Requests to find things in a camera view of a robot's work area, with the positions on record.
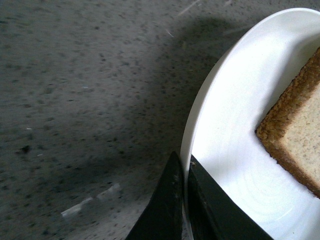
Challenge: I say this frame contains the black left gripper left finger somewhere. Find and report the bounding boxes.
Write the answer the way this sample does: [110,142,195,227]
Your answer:
[126,151,184,240]

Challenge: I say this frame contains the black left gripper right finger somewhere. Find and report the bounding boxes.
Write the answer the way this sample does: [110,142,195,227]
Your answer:
[187,156,272,240]

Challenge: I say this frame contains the brown bread slice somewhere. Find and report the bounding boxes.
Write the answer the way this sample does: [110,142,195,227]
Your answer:
[255,49,320,197]

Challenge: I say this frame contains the white round plate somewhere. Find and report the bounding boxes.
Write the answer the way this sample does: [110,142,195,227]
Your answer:
[180,8,320,240]

